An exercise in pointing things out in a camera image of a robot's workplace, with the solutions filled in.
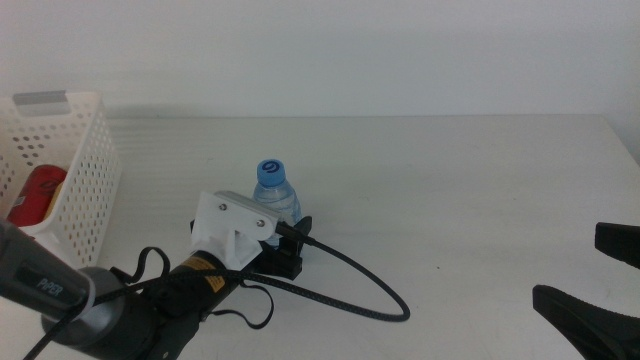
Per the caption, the white perforated plastic basket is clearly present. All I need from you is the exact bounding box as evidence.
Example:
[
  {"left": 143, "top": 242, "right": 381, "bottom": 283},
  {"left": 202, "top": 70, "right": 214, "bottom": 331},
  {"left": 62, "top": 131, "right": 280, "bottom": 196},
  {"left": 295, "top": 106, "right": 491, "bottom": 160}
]
[{"left": 0, "top": 89, "right": 123, "bottom": 269}]

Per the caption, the clear water bottle blue cap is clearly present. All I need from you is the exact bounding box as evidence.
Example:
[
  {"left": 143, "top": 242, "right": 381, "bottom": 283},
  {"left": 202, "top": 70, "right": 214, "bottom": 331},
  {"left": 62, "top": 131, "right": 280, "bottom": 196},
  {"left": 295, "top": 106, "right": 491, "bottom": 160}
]
[{"left": 251, "top": 158, "right": 303, "bottom": 249}]

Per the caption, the red soda can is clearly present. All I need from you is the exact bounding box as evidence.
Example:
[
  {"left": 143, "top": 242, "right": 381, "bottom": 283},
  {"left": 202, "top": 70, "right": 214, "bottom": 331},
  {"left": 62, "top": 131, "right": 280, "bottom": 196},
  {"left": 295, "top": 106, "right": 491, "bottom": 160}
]
[{"left": 6, "top": 164, "right": 69, "bottom": 229}]

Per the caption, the thick braided black cable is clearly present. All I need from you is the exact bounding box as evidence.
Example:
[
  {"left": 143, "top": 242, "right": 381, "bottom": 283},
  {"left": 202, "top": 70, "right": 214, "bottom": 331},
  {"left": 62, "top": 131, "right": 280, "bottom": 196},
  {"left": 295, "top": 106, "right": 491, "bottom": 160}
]
[{"left": 22, "top": 222, "right": 412, "bottom": 360}]

